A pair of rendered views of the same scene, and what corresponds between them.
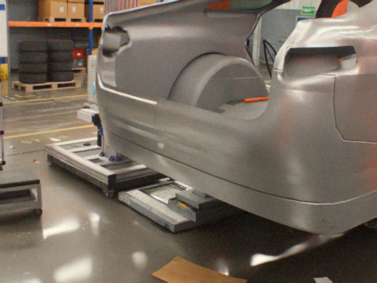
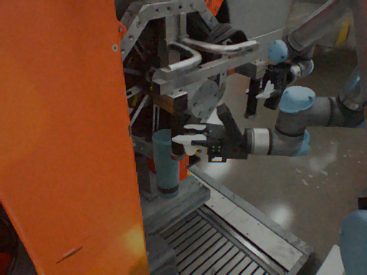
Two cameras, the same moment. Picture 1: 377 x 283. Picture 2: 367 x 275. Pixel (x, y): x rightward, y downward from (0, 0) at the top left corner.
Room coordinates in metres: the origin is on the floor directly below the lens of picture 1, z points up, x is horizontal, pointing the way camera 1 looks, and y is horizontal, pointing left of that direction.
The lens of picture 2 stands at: (4.74, -0.05, 1.25)
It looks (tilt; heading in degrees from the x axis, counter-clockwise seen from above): 34 degrees down; 178
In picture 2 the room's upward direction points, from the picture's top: straight up
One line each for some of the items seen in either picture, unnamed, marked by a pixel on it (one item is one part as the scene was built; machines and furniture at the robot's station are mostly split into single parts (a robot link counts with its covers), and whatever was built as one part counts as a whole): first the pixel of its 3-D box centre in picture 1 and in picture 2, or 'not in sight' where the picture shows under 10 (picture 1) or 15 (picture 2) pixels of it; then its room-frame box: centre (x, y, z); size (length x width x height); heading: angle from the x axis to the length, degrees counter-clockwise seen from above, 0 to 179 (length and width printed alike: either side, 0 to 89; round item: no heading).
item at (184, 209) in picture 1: (205, 203); (154, 198); (3.68, -0.17, 0.13); 0.50 x 0.36 x 0.10; 129
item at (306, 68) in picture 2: not in sight; (299, 67); (3.69, 0.44, 0.85); 0.11 x 0.08 x 0.09; 130
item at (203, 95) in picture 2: not in sight; (183, 89); (3.87, -0.02, 0.85); 0.21 x 0.14 x 0.14; 39
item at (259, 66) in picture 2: not in sight; (249, 66); (3.86, 0.20, 0.93); 0.09 x 0.05 x 0.05; 39
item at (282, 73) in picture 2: not in sight; (277, 77); (3.79, 0.32, 0.86); 0.12 x 0.08 x 0.09; 130
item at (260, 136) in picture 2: not in sight; (256, 140); (4.12, 0.17, 0.81); 0.08 x 0.05 x 0.08; 175
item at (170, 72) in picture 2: not in sight; (169, 44); (3.97, -0.06, 1.03); 0.19 x 0.18 x 0.11; 39
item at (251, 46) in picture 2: not in sight; (218, 32); (3.84, 0.09, 1.03); 0.19 x 0.18 x 0.11; 39
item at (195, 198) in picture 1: (206, 182); (151, 171); (3.68, -0.17, 0.32); 0.40 x 0.30 x 0.28; 129
